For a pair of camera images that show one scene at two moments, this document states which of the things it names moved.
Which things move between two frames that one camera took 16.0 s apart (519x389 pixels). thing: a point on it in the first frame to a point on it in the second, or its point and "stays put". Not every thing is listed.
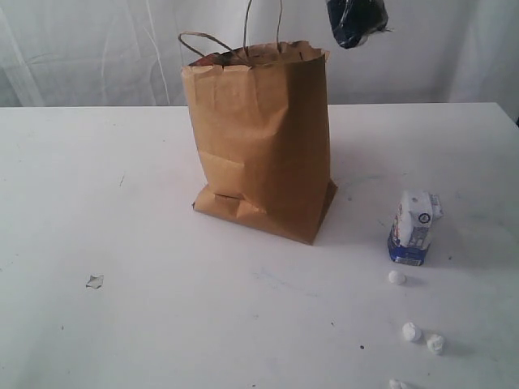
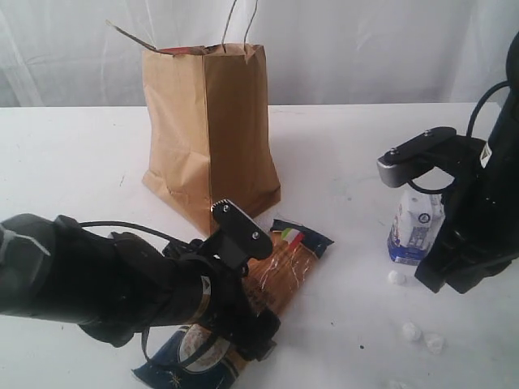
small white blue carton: (409, 234) stays put
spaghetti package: (353, 21) to (195, 356)
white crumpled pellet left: (411, 332) stays put
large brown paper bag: (259, 124) to (209, 138)
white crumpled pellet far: (396, 277) stays put
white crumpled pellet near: (396, 384) stays put
